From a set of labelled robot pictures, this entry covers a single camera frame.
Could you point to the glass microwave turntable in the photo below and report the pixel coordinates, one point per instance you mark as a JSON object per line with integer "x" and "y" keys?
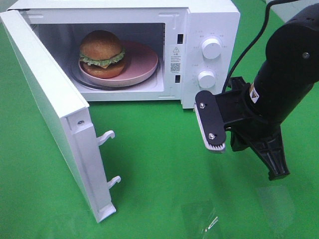
{"x": 153, "y": 83}

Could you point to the pink round plate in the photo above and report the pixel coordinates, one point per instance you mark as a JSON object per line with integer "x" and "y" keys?
{"x": 141, "y": 63}

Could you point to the burger with lettuce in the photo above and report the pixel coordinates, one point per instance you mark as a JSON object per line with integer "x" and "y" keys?
{"x": 102, "y": 54}

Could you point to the white microwave oven body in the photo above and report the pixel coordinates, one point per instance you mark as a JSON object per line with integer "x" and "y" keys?
{"x": 174, "y": 29}

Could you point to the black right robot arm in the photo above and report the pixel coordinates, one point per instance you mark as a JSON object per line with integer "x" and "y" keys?
{"x": 290, "y": 71}

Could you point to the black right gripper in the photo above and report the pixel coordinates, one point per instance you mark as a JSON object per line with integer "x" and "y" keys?
{"x": 259, "y": 130}

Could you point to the clear tape patch centre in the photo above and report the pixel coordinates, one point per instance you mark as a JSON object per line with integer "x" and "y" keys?
{"x": 201, "y": 220}

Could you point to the white microwave knob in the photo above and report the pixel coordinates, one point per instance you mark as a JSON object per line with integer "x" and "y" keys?
{"x": 211, "y": 48}
{"x": 206, "y": 79}

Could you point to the white microwave door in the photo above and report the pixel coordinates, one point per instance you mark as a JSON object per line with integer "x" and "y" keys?
{"x": 66, "y": 114}

